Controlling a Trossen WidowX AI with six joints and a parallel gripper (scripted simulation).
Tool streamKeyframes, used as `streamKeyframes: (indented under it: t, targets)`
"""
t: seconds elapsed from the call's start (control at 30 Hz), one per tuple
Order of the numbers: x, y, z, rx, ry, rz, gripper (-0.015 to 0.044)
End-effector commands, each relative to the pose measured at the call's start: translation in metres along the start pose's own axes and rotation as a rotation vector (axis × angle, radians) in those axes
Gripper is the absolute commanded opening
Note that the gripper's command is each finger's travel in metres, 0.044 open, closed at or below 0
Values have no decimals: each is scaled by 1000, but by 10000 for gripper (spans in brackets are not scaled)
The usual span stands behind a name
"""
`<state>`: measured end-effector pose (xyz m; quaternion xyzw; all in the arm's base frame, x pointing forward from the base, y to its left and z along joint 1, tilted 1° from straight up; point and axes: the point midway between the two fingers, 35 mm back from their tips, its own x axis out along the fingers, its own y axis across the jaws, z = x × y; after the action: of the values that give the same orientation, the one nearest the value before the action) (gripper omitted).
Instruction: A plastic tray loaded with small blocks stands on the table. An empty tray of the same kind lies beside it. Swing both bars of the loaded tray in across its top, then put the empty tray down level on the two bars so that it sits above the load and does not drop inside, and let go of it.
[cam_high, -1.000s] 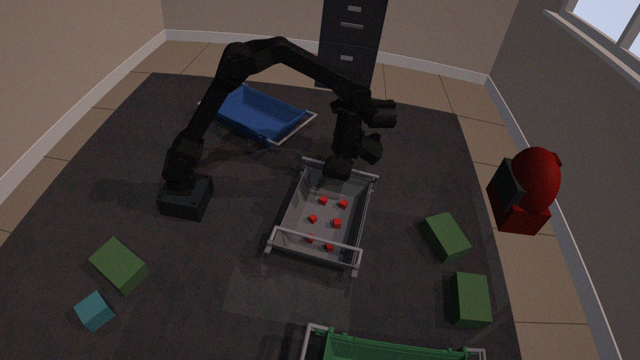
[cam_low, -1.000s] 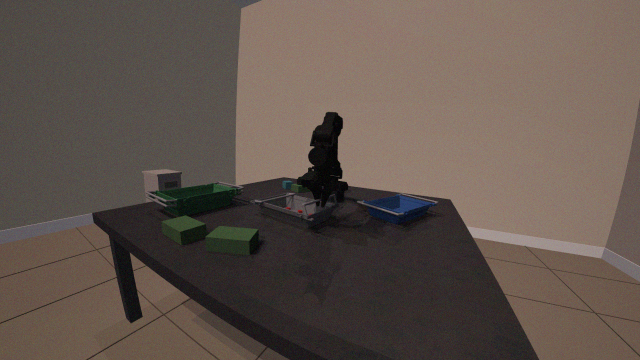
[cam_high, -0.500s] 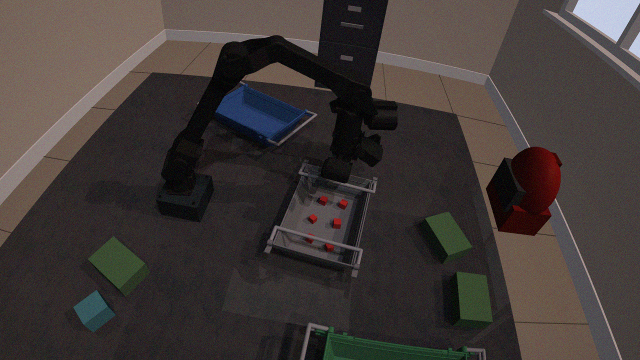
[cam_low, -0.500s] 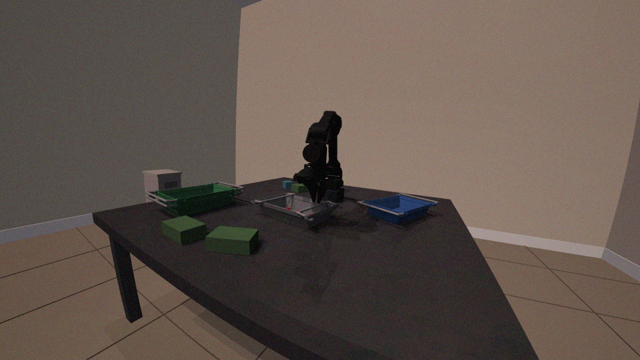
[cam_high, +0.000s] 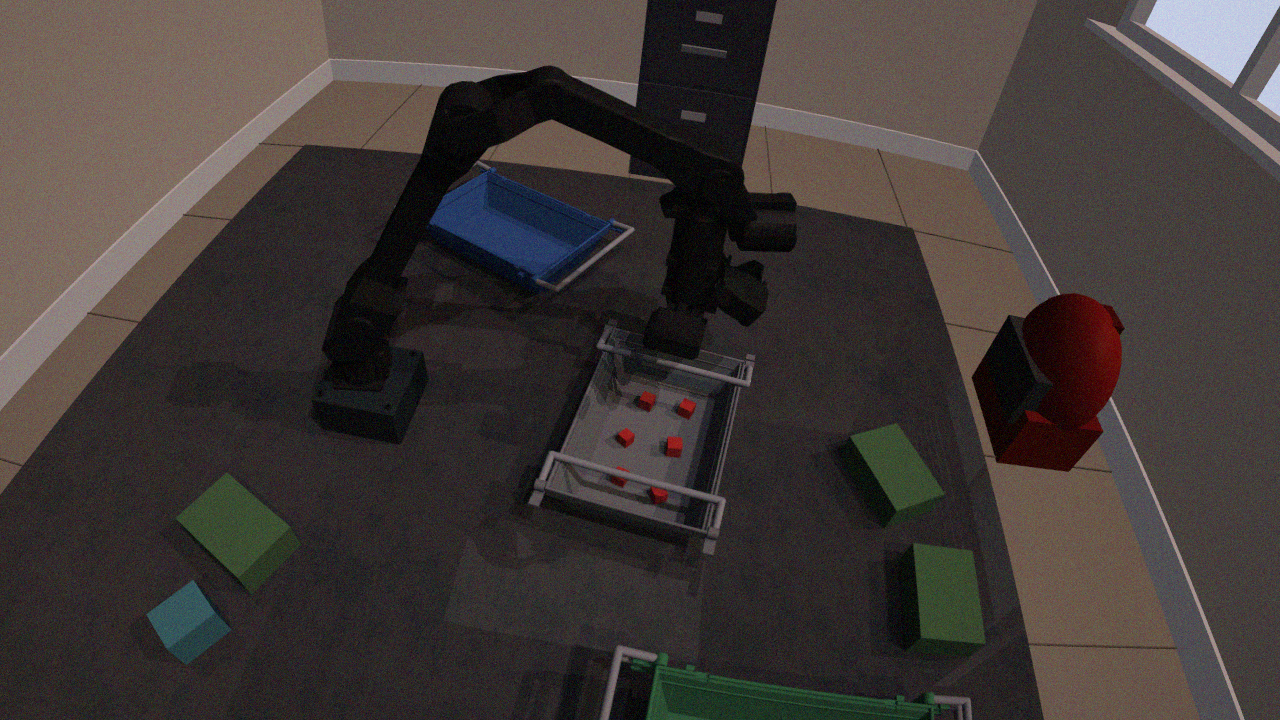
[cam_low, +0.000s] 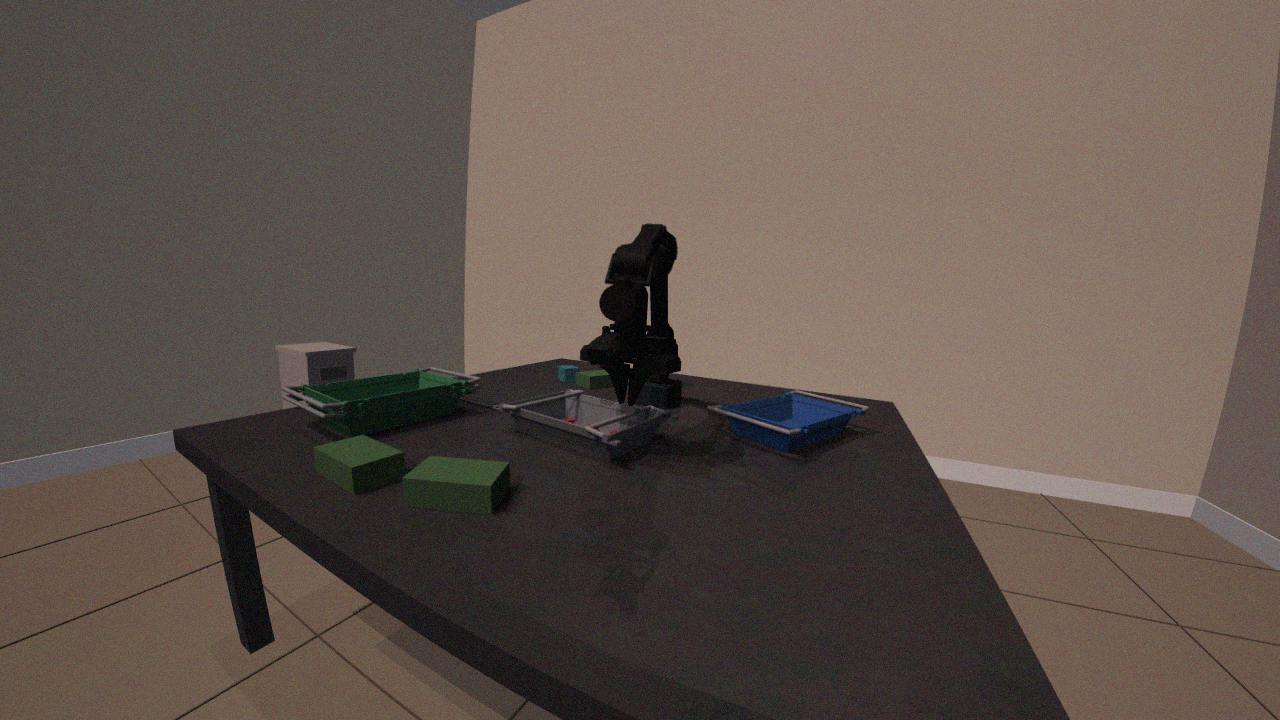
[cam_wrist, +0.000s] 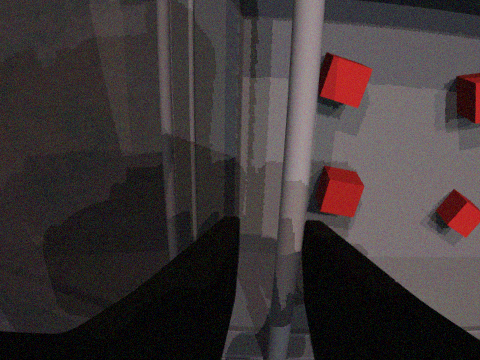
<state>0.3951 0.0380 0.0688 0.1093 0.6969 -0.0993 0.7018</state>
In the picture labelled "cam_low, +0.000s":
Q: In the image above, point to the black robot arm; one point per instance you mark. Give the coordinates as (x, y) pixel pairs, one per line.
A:
(647, 261)

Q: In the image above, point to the green rectangular block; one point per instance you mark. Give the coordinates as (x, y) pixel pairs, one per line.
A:
(359, 463)
(457, 484)
(593, 379)

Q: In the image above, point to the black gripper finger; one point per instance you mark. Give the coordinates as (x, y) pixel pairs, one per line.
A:
(619, 378)
(636, 381)

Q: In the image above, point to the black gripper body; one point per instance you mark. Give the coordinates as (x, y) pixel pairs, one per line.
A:
(659, 363)

